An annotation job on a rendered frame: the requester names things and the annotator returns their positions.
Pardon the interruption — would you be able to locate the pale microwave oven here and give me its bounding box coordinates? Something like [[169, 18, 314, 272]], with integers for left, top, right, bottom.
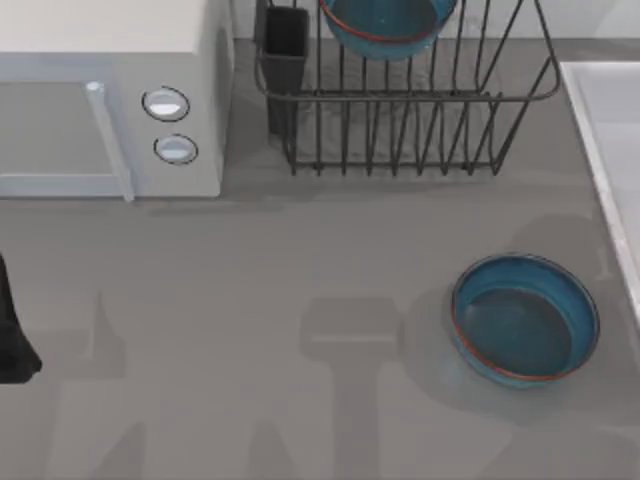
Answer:
[[0, 0, 236, 203]]

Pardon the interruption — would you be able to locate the microwave door handle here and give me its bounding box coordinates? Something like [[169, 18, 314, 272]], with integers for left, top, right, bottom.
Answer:
[[84, 81, 136, 203]]

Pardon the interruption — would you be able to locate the large microwave knob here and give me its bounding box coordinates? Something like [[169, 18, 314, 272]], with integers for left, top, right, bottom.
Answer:
[[141, 86, 191, 123]]

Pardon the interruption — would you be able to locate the blue bowl with red rim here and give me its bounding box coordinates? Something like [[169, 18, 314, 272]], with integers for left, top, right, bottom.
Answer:
[[319, 0, 459, 62], [451, 253, 601, 391]]

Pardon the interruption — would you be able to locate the black cutlery holder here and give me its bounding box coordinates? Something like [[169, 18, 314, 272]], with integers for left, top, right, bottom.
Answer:
[[254, 0, 310, 135]]

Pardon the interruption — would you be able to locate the small microwave knob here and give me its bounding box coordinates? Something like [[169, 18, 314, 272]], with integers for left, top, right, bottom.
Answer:
[[153, 133, 199, 166]]

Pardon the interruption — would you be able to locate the black wire dish rack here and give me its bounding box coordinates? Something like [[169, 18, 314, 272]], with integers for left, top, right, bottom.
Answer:
[[253, 0, 561, 177]]

